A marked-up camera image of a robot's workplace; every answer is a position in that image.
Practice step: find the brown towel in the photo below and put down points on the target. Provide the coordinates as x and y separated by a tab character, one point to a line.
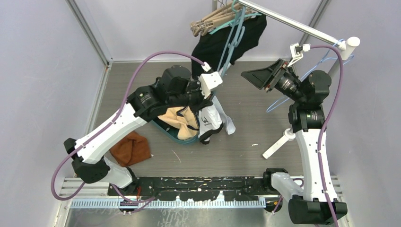
130	150

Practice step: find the teal plastic hanger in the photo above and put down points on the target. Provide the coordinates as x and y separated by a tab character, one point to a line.
225	17

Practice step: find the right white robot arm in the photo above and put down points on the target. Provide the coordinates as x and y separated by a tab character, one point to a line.
316	202

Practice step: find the white clothes rack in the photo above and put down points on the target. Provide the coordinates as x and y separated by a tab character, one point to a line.
345	49

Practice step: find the teal plastic basket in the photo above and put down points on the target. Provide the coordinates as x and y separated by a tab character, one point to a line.
172	132

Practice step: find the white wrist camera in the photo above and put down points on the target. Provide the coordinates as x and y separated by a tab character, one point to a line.
297	52
209	80

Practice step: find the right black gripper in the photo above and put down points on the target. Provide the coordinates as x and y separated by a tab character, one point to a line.
268	77

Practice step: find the beige underwear navy trim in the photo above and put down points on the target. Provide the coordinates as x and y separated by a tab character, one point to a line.
183	119

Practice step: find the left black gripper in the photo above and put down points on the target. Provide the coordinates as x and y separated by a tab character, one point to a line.
202	101

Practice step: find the wooden hangers at back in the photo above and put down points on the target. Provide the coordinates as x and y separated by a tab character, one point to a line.
198	27

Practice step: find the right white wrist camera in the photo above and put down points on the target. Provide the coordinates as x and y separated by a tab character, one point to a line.
297	52

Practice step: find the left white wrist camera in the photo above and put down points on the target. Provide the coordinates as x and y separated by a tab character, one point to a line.
209	80

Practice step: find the white black underwear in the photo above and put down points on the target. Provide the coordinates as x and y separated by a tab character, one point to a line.
212	119

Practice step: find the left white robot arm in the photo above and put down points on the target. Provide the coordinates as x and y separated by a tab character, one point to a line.
175	88

